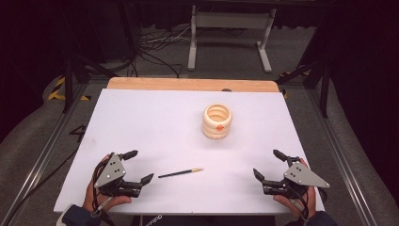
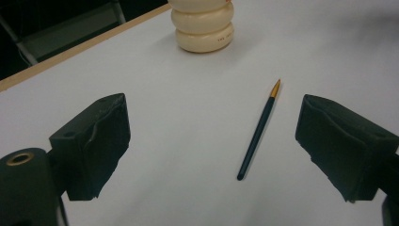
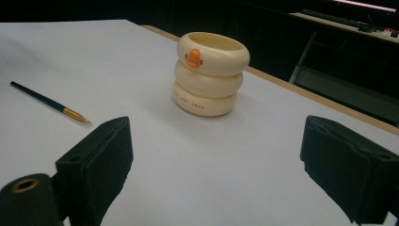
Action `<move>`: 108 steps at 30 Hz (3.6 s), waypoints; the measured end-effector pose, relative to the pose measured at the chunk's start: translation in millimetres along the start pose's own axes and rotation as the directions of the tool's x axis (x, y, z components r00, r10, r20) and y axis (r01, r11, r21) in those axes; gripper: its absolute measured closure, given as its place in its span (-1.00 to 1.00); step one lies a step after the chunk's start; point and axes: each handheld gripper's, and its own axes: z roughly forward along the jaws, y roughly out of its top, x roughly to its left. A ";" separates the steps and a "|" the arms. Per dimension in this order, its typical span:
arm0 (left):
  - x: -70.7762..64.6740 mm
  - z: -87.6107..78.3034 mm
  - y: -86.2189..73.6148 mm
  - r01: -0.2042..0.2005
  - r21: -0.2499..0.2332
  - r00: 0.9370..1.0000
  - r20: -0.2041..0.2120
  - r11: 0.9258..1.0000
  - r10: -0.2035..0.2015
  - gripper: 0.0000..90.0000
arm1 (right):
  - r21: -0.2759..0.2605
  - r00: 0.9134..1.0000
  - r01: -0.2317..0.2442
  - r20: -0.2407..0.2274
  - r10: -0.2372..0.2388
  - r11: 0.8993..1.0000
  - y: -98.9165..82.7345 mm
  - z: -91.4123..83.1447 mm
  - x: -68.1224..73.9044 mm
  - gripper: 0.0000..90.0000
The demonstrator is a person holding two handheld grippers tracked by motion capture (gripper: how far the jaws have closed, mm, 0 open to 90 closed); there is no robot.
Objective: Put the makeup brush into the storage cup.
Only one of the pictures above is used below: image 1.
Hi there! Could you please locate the wooden table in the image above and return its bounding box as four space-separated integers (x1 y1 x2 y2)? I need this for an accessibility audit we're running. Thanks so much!
106 76 280 93

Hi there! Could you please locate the dark curtain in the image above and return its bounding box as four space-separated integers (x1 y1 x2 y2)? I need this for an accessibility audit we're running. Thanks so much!
0 0 139 144
309 0 399 203

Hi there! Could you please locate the thin black floor cable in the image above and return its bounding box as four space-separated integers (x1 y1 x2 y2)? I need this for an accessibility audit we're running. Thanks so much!
3 147 80 224

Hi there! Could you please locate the person's left hand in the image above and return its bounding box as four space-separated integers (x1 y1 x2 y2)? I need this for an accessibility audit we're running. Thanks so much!
82 153 133 213

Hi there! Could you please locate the black tripod stand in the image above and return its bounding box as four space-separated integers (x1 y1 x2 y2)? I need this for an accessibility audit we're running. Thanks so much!
275 56 333 120
60 46 120 115

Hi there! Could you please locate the cream ribbed pen holder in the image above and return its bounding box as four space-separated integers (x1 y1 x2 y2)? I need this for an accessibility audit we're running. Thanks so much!
201 103 233 140

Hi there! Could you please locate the hand-held gripper cable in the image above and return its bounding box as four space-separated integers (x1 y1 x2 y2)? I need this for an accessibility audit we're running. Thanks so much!
290 187 311 222
90 156 115 219

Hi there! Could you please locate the bundle of floor cables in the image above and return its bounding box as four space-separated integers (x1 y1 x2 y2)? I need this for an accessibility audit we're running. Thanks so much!
138 25 193 52

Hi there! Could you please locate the yellow and black floor tape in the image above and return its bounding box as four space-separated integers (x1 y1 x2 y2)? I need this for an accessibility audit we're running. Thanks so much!
279 69 312 79
47 76 92 102

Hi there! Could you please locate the person's dark clothing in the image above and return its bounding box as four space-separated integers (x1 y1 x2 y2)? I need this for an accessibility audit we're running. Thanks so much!
131 214 278 226

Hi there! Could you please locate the left hand-held gripper cable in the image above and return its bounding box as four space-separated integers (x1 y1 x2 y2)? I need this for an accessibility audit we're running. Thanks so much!
90 156 115 219

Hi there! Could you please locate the white board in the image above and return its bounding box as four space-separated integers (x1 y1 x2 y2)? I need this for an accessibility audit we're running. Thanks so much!
53 88 326 217

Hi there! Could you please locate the right hand-held gripper cable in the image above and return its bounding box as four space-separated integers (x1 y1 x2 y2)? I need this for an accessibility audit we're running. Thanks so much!
290 187 311 222

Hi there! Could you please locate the aluminium rail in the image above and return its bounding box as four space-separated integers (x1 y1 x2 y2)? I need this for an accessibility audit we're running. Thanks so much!
0 82 89 226
304 89 399 226

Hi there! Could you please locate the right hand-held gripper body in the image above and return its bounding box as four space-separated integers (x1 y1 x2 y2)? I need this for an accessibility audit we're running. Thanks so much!
263 155 331 200

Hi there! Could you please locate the thin paintbrush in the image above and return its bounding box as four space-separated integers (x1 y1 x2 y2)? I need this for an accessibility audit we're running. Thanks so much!
157 168 204 179

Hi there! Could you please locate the person's right hand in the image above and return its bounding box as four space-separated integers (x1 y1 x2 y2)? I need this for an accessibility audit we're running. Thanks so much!
272 186 318 219

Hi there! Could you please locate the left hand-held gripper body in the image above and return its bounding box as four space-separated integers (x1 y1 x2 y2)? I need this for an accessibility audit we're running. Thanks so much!
93 153 142 199

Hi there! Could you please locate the white metal stand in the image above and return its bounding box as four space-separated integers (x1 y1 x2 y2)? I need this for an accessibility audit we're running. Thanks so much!
186 4 278 74

